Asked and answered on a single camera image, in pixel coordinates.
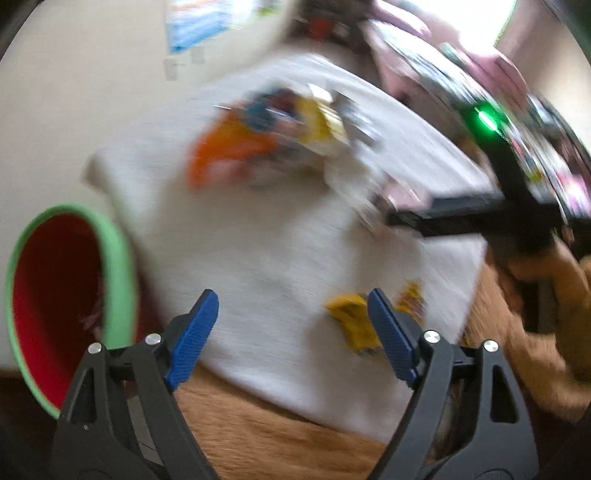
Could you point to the red bin with green rim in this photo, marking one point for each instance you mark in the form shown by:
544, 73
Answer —
55, 300

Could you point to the dark side table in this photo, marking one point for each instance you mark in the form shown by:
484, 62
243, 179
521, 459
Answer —
341, 18

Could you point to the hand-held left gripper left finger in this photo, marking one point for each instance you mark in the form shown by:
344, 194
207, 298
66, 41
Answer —
194, 337

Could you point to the white towel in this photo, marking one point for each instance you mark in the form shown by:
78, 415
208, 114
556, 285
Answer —
277, 240

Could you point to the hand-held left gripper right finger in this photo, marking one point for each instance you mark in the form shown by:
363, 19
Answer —
390, 337

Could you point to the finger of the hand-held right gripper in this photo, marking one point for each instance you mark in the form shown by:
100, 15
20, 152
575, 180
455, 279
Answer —
438, 224
466, 202

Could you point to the white wall socket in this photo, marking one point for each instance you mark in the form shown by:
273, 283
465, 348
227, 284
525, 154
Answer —
170, 69

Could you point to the red bag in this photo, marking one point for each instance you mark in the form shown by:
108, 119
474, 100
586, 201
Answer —
319, 26

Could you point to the yellow and brown wrapper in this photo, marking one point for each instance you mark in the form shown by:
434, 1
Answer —
411, 300

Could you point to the purple pillow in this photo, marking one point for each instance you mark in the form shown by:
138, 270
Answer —
401, 18

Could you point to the large yellow snack wrapper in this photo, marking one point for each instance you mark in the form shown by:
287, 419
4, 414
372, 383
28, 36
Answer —
323, 124

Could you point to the orange snack wrapper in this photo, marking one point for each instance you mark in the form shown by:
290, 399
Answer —
226, 147

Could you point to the blue snack wrapper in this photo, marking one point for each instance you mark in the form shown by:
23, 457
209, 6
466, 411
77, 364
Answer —
265, 113

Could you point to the small yellow wrapper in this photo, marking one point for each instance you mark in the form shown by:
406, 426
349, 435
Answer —
351, 318

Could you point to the silver and blue wrapper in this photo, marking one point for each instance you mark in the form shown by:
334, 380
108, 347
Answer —
355, 175

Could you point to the person's right hand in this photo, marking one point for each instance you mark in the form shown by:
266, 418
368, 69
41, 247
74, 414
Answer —
563, 277

